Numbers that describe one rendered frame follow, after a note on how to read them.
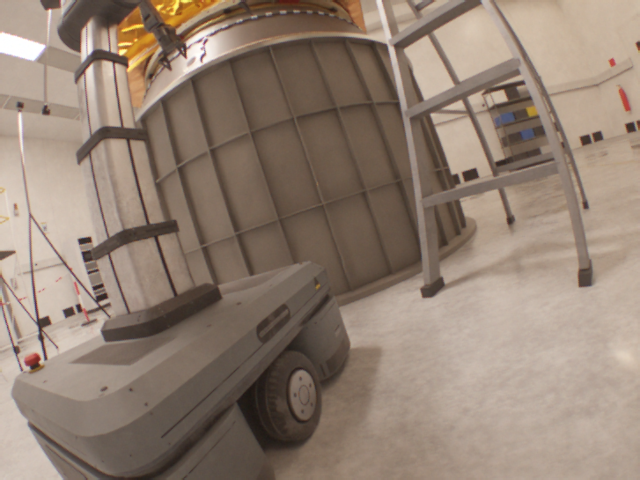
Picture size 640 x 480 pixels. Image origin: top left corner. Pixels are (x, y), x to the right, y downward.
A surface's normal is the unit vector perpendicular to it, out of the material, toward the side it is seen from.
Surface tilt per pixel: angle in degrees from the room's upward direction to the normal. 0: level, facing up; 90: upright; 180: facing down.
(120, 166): 90
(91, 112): 90
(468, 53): 90
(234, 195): 90
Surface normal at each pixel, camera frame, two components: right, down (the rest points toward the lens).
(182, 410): 0.89, -0.27
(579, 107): -0.20, 0.14
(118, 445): 0.56, -0.13
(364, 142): 0.35, -0.05
